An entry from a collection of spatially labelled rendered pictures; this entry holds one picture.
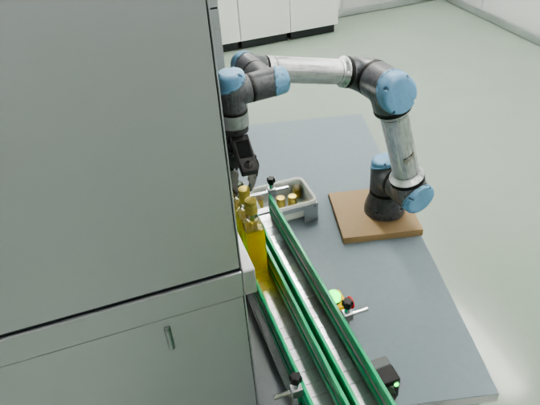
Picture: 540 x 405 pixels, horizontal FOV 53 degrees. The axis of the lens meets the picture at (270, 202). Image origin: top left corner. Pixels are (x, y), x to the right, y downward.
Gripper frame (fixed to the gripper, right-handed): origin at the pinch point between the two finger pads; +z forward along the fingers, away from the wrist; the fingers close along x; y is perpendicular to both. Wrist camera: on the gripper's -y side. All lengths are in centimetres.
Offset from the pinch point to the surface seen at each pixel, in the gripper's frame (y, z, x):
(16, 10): -55, -73, 37
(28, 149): -55, -56, 42
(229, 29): 380, 93, -97
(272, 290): -14.7, 27.3, -1.8
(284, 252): -0.6, 27.4, -10.7
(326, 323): -32.1, 27.3, -11.3
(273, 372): -42, 27, 8
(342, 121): 89, 41, -75
